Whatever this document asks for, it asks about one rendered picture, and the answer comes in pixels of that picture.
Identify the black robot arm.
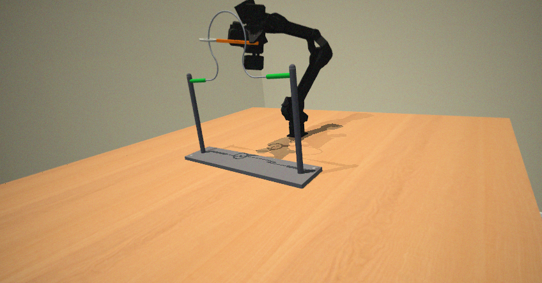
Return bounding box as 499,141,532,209
228,0,333,137

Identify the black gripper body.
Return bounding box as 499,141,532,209
244,3,265,70

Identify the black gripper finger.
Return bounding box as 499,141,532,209
245,44,264,54
244,25,264,43

